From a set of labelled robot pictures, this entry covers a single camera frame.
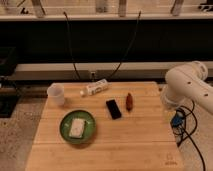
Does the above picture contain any black smartphone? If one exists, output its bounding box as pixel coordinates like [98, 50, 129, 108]
[106, 100, 122, 119]

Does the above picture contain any white rectangular sponge block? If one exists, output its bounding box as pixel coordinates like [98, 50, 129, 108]
[69, 118, 85, 138]

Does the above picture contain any white lying bottle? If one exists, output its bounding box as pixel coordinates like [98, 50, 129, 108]
[80, 79, 109, 97]

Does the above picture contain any right black hanging cable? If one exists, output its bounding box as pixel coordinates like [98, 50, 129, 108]
[107, 10, 142, 80]

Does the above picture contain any black hanging cable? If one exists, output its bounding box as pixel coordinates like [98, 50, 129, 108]
[107, 10, 142, 80]
[63, 11, 82, 81]

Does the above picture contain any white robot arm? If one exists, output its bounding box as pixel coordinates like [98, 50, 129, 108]
[161, 61, 213, 115]

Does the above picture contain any black floor cable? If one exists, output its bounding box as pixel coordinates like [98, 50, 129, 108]
[173, 99, 208, 171]

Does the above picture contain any green round plate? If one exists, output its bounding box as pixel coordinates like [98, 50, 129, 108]
[59, 110, 96, 144]

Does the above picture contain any small brown bottle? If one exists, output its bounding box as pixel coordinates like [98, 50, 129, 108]
[126, 93, 133, 111]

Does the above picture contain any left black hanging cable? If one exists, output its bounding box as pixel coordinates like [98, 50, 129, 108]
[63, 11, 82, 81]

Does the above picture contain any clear plastic measuring cup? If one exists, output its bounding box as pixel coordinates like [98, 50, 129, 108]
[47, 84, 65, 106]

